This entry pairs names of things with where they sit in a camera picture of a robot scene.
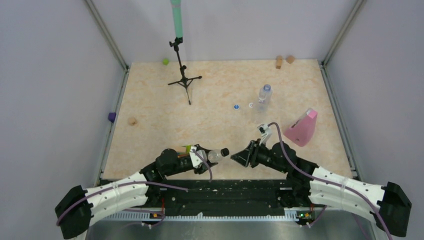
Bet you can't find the black tripod stand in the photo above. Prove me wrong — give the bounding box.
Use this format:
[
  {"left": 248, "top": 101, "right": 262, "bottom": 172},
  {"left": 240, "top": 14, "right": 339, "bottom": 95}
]
[{"left": 167, "top": 37, "right": 203, "bottom": 105}]

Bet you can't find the small green ball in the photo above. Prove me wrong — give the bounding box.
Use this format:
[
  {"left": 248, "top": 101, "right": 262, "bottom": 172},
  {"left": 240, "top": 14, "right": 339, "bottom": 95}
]
[{"left": 162, "top": 58, "right": 170, "bottom": 66}]

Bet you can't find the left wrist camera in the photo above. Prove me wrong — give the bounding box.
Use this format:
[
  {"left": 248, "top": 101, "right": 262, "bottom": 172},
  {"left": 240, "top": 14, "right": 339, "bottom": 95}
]
[{"left": 189, "top": 148, "right": 207, "bottom": 169}]

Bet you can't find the wooden cube with cross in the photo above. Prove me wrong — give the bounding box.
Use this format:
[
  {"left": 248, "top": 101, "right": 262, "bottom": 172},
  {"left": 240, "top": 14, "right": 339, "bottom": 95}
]
[{"left": 127, "top": 116, "right": 138, "bottom": 126}]

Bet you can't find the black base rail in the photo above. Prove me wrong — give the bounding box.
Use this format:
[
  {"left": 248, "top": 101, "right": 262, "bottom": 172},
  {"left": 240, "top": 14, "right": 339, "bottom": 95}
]
[{"left": 144, "top": 179, "right": 313, "bottom": 217}]

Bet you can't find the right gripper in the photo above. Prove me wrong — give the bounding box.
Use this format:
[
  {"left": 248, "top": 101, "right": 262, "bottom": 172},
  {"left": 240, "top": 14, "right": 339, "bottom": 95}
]
[{"left": 231, "top": 138, "right": 289, "bottom": 174}]

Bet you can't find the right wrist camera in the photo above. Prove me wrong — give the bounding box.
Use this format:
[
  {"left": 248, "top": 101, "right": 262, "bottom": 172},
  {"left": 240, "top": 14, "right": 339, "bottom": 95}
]
[{"left": 257, "top": 123, "right": 273, "bottom": 145}]

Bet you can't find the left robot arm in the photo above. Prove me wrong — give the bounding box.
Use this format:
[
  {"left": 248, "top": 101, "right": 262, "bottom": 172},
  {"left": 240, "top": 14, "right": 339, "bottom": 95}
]
[{"left": 54, "top": 144, "right": 215, "bottom": 240}]

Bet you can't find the small clear bottle black cap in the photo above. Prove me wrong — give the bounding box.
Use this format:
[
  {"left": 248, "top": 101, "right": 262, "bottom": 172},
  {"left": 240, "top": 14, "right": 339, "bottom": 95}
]
[{"left": 207, "top": 149, "right": 225, "bottom": 163}]

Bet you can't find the clear plastic bottle white cap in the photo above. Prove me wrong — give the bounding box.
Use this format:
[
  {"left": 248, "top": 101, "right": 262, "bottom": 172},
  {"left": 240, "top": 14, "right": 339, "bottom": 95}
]
[{"left": 255, "top": 84, "right": 273, "bottom": 114}]

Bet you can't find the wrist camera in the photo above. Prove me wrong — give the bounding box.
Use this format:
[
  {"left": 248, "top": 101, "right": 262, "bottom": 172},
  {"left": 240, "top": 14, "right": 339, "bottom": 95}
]
[
  {"left": 189, "top": 148, "right": 207, "bottom": 169},
  {"left": 257, "top": 123, "right": 273, "bottom": 145}
]

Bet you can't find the colourful toy block car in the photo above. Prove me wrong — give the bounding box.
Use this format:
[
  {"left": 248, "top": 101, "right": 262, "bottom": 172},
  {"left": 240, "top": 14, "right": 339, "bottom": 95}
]
[{"left": 175, "top": 145, "right": 192, "bottom": 157}]

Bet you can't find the small wooden cube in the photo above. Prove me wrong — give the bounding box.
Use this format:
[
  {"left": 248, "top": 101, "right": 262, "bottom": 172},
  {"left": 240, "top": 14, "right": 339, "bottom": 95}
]
[{"left": 285, "top": 55, "right": 296, "bottom": 64}]

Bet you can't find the green foam microphone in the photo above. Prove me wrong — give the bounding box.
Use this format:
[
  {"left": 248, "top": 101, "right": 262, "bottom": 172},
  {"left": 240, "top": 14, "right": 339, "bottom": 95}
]
[{"left": 170, "top": 0, "right": 183, "bottom": 39}]

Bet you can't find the purple block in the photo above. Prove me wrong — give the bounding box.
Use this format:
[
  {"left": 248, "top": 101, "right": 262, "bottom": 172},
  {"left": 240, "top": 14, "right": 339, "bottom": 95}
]
[{"left": 107, "top": 112, "right": 117, "bottom": 123}]

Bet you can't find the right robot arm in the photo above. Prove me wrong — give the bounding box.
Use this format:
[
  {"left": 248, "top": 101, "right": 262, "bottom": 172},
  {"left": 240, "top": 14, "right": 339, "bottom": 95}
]
[{"left": 230, "top": 140, "right": 412, "bottom": 238}]

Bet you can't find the tall wooden block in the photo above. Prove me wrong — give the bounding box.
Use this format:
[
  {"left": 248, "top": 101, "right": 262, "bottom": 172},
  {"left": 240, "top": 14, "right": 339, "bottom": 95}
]
[{"left": 275, "top": 55, "right": 283, "bottom": 69}]

